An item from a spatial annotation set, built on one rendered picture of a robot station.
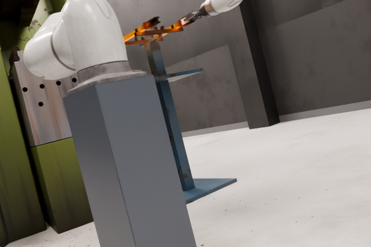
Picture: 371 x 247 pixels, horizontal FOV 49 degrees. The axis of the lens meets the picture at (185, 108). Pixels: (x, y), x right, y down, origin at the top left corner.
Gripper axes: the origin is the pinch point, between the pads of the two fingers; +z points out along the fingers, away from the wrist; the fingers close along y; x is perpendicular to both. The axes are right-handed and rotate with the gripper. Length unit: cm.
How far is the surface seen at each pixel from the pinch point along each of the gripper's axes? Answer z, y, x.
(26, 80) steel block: 44, -77, -12
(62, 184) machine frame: 44, -73, -69
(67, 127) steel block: 42, -63, -41
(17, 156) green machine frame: 66, -85, -49
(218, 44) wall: 219, 225, 21
